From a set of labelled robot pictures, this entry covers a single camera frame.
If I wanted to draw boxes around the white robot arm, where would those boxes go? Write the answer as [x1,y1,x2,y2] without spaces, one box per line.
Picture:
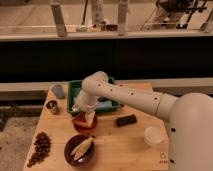
[76,71,213,171]

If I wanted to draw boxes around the red-orange bowl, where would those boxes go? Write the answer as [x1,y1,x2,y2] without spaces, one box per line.
[73,112,98,134]

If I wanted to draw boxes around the light blue sponge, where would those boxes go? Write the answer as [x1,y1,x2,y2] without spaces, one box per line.
[96,101,112,110]

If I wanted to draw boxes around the green plastic tray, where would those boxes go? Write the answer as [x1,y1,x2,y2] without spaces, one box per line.
[67,80,120,116]

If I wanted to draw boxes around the dark purple bowl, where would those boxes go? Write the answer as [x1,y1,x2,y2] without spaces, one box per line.
[64,135,95,167]

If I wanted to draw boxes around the yellow corn cob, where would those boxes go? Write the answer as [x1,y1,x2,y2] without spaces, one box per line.
[71,137,93,161]

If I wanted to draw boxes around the black rectangular sponge block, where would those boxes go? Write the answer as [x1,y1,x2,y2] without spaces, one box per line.
[116,114,137,127]

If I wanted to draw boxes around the grey-blue cup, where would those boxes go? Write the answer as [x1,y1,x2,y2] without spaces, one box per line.
[51,84,64,99]

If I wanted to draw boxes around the wooden board table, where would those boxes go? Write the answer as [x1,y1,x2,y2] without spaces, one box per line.
[22,82,178,171]

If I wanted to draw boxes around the bunch of brown grapes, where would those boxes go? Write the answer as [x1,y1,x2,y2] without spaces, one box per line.
[27,132,51,167]

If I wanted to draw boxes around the black office chair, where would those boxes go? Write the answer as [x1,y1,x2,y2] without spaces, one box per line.
[151,0,208,29]

